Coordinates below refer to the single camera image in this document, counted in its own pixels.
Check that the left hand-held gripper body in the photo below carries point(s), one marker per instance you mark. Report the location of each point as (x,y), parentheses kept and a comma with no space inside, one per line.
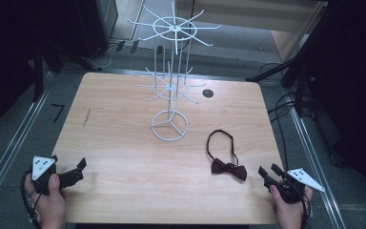
(39,167)

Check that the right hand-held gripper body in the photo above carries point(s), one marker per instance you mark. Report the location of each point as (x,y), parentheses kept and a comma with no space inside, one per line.
(294,187)

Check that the dark red bow tie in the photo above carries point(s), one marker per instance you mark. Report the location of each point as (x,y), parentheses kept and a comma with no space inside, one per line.
(229,168)

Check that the person's right hand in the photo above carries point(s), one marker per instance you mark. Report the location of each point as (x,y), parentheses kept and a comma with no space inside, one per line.
(287,213)

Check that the person's left hand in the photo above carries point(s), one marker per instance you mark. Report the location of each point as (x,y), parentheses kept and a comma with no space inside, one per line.
(51,203)

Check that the black metal stand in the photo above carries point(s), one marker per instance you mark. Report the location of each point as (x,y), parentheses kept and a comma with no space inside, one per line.
(38,73)
(298,63)

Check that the round black table grommet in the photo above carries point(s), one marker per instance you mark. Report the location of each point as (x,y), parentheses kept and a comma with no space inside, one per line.
(207,93)

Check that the dark cabinet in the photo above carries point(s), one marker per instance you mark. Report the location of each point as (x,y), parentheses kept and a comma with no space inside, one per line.
(97,25)

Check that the light wooden furniture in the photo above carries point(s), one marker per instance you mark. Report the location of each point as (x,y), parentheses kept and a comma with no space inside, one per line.
(251,14)

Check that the metal floor rail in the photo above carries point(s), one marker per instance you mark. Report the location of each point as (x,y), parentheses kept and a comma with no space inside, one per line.
(16,140)
(314,165)

